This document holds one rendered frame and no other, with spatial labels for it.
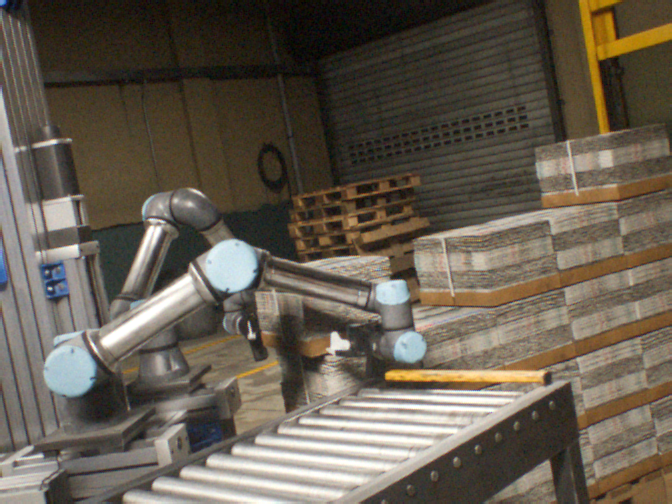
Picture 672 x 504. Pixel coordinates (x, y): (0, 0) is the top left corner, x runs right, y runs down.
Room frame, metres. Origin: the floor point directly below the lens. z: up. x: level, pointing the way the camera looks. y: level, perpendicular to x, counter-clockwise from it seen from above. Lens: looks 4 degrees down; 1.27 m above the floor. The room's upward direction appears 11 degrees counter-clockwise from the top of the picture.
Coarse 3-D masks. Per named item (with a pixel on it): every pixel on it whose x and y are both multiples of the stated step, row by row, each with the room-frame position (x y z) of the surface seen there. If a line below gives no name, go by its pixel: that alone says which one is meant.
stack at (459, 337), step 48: (576, 288) 2.87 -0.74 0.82; (624, 288) 2.97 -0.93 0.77; (432, 336) 2.59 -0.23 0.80; (480, 336) 2.68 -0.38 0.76; (528, 336) 2.76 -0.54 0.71; (576, 336) 2.85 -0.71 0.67; (288, 384) 2.70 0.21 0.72; (336, 384) 2.43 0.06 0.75; (432, 384) 2.57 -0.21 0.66; (528, 384) 2.74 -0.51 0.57; (576, 384) 2.82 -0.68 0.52; (624, 384) 2.92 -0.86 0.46; (624, 432) 2.91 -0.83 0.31; (528, 480) 2.71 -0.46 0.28
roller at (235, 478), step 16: (192, 464) 1.70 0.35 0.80; (208, 480) 1.63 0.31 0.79; (224, 480) 1.60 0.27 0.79; (240, 480) 1.57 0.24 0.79; (256, 480) 1.54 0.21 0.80; (272, 480) 1.52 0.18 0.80; (288, 480) 1.50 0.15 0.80; (304, 480) 1.48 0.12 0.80; (320, 480) 1.46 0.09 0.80; (320, 496) 1.42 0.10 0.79; (336, 496) 1.40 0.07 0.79
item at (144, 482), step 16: (368, 384) 2.11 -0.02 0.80; (384, 384) 2.14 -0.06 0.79; (320, 400) 2.04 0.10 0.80; (336, 400) 2.02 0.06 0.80; (288, 416) 1.94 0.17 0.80; (256, 432) 1.85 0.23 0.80; (272, 432) 1.87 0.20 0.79; (208, 448) 1.80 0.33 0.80; (224, 448) 1.78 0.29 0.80; (176, 464) 1.72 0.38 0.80; (144, 480) 1.65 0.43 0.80; (96, 496) 1.61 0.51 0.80; (112, 496) 1.59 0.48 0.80
